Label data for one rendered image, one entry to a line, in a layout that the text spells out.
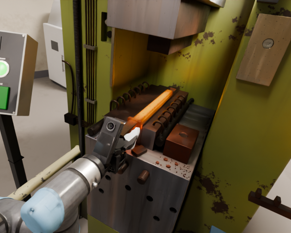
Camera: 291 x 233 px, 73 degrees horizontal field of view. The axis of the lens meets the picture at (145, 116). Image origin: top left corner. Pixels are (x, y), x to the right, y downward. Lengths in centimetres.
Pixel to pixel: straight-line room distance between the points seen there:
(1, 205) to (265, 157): 74
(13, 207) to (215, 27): 94
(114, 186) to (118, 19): 56
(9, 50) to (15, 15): 285
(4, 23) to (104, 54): 291
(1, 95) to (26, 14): 297
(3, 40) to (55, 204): 60
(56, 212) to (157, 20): 47
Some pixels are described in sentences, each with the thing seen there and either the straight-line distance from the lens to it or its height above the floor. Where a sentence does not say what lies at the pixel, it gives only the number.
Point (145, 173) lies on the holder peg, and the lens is 63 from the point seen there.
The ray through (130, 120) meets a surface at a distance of 62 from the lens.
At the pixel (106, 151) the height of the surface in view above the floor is 102.
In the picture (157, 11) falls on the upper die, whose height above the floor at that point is 133.
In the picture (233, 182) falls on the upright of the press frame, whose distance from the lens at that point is 84.
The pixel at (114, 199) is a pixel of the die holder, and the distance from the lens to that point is 83.
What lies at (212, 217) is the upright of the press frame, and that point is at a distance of 100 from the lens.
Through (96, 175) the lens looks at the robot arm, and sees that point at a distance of 47.
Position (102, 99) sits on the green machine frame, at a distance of 87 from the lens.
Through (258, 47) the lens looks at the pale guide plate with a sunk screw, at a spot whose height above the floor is 128.
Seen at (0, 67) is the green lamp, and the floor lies 109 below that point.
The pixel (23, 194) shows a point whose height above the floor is 63.
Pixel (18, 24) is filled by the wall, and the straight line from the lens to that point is 369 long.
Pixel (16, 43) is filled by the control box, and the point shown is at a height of 117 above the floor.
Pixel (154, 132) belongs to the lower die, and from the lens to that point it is 63.
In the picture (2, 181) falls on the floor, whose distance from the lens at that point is 196.
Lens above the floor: 133
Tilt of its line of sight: 29 degrees down
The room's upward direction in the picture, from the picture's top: 9 degrees clockwise
